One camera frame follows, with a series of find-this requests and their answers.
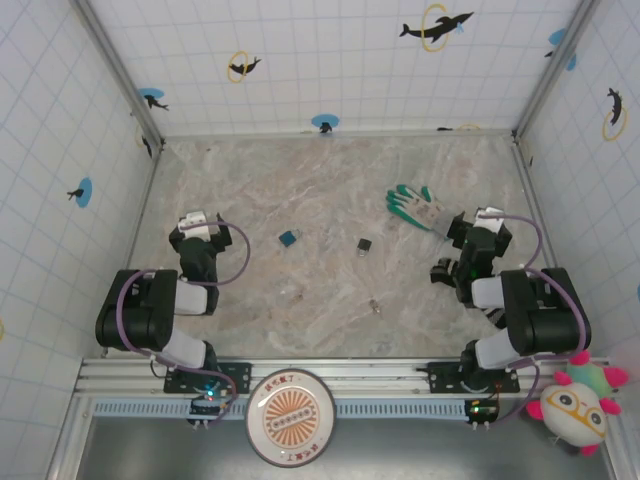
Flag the white slotted cable duct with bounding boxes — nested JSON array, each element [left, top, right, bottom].
[[92, 399, 474, 419]]

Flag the aluminium frame post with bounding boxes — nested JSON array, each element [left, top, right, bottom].
[[512, 0, 601, 141], [73, 0, 165, 151]]

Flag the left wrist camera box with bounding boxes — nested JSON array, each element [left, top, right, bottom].
[[178, 210, 220, 240]]

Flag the plush toy with glasses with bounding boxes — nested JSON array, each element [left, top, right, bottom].
[[524, 349, 631, 457]]

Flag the round plate with orange print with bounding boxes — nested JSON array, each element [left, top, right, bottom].
[[244, 368, 336, 462]]

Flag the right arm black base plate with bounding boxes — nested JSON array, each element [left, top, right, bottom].
[[427, 360, 521, 394]]

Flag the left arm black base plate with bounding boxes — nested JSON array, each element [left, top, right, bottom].
[[163, 360, 253, 395]]

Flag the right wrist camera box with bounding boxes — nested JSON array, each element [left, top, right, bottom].
[[473, 206, 507, 234]]

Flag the aluminium table side rail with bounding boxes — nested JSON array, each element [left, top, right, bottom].
[[512, 134, 559, 274], [102, 144, 166, 357]]

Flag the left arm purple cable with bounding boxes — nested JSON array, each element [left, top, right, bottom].
[[115, 214, 251, 426]]

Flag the aluminium mounting rail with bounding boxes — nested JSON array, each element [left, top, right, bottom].
[[74, 357, 612, 399]]

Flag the green and white work glove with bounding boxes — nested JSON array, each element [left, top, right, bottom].
[[385, 183, 454, 241]]

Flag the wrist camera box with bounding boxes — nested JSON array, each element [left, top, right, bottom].
[[178, 210, 220, 240], [473, 206, 507, 234]]

